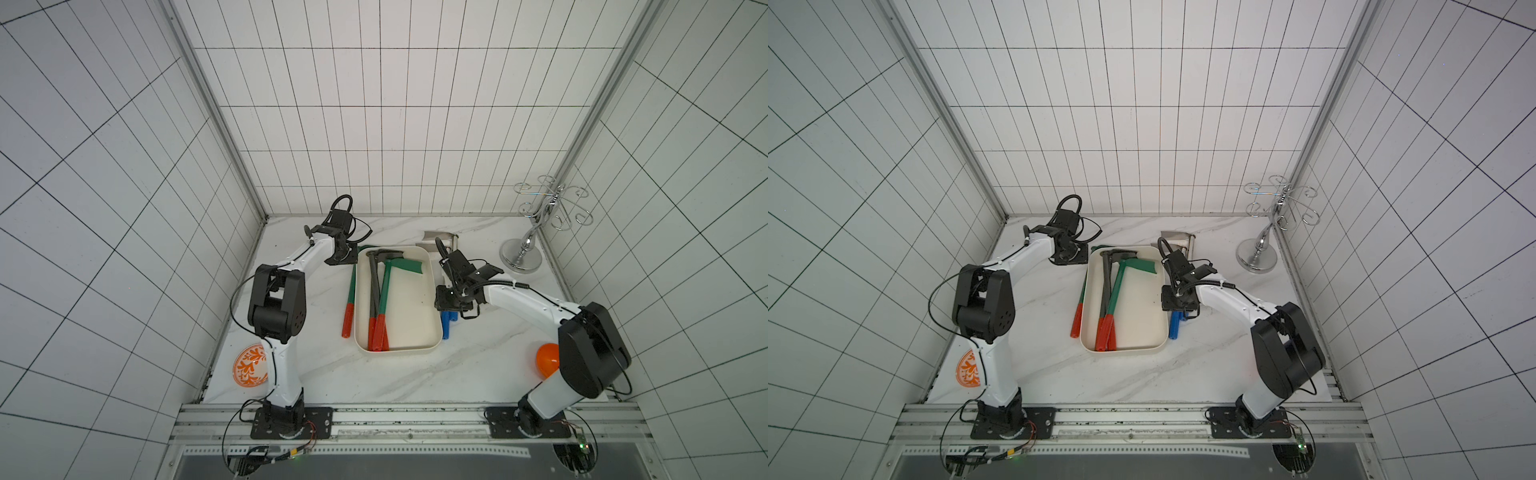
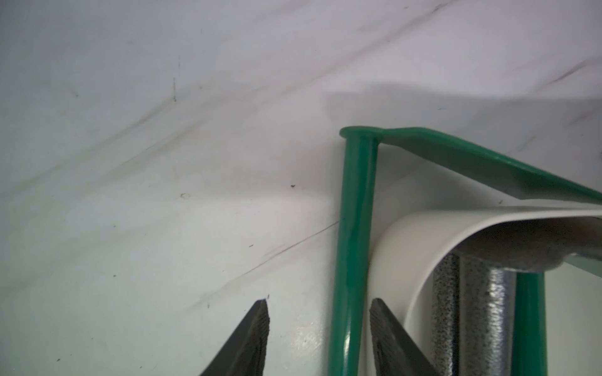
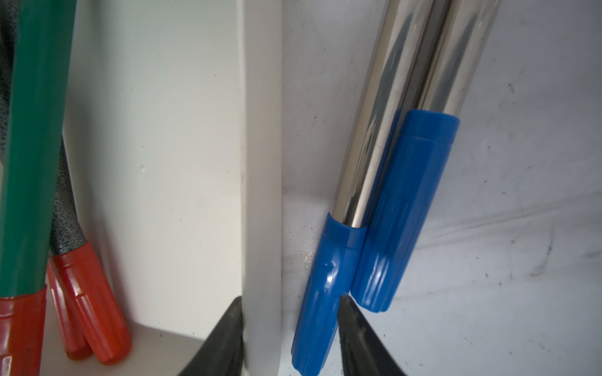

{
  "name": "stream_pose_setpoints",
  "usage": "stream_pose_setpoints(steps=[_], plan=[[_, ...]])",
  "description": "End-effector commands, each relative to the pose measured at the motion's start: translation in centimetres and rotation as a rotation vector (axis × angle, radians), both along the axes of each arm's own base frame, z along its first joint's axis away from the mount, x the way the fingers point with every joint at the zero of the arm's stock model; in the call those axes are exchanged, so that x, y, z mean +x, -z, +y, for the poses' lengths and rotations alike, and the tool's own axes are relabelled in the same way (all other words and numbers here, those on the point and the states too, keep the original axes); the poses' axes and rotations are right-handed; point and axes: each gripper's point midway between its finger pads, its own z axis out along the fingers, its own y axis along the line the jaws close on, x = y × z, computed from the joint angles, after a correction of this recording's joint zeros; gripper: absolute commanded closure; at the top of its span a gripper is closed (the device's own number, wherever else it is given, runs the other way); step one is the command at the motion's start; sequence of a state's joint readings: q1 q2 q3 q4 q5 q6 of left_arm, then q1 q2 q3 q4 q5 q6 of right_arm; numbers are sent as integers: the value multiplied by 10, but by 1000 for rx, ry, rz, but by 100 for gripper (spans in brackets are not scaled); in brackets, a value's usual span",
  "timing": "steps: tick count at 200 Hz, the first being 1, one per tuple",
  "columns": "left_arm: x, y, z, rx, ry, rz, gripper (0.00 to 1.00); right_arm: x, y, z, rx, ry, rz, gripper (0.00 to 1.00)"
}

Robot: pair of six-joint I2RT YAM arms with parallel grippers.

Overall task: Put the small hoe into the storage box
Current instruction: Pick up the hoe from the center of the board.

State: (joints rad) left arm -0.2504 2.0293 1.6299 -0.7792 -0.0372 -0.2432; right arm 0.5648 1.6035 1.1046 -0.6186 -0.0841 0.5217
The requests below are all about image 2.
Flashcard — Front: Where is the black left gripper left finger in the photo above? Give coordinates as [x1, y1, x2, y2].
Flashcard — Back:
[201, 299, 270, 376]

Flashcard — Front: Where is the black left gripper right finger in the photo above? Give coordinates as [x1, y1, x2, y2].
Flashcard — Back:
[369, 298, 438, 376]

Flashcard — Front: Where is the grey speckled hoe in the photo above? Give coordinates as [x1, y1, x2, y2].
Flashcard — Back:
[454, 217, 601, 375]
[431, 254, 459, 375]

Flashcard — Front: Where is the green hoe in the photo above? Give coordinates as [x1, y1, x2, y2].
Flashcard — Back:
[328, 126, 601, 375]
[511, 253, 602, 376]

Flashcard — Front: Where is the cream plastic storage box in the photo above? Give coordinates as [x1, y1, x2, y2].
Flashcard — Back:
[361, 207, 601, 375]

